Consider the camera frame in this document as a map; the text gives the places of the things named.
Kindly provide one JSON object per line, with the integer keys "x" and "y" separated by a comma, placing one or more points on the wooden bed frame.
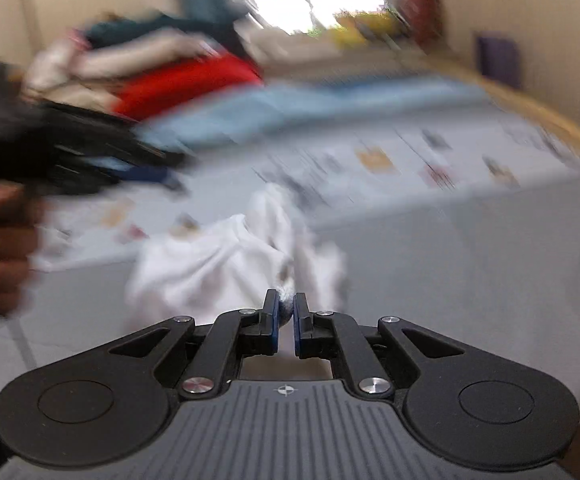
{"x": 570, "y": 130}

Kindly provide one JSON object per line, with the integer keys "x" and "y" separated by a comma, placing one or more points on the grey bed cover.
{"x": 470, "y": 270}

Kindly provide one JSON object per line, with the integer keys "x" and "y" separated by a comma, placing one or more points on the dark red bag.
{"x": 425, "y": 10}

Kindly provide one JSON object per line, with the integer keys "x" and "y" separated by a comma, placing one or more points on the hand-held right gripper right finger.
{"x": 297, "y": 327}

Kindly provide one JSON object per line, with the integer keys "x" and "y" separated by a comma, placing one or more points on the light blue cloth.
{"x": 270, "y": 110}

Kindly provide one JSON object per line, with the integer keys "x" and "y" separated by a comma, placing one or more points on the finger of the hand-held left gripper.
{"x": 119, "y": 179}
{"x": 109, "y": 142}

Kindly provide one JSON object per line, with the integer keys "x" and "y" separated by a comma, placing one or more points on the yellow plush toys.
{"x": 360, "y": 30}

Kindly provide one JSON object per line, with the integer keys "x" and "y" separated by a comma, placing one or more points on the printed bed sheet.
{"x": 400, "y": 180}

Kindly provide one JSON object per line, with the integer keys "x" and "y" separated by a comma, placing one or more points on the beige rolled blanket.
{"x": 134, "y": 55}

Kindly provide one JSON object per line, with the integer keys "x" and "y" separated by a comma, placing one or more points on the purple box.
{"x": 500, "y": 60}

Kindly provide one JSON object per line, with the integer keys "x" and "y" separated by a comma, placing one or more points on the dark teal cloth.
{"x": 134, "y": 25}

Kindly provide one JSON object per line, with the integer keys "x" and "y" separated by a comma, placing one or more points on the red blanket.
{"x": 179, "y": 85}

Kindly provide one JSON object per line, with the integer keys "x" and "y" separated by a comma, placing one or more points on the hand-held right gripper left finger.
{"x": 272, "y": 327}

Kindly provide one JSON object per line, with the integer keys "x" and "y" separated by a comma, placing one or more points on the white garment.
{"x": 204, "y": 265}

